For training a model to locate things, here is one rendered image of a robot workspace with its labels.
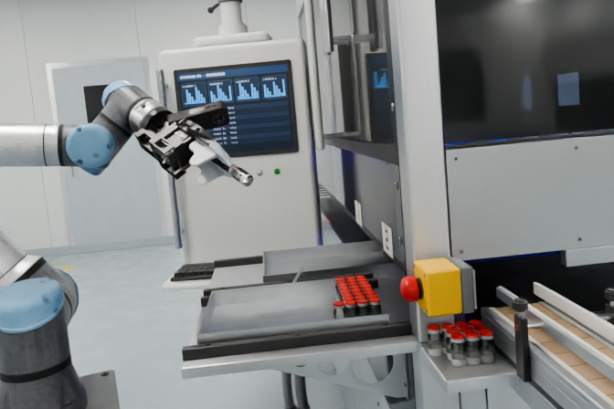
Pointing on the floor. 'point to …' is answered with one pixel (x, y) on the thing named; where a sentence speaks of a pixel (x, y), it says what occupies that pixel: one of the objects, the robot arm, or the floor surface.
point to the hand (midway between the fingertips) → (231, 164)
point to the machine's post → (419, 140)
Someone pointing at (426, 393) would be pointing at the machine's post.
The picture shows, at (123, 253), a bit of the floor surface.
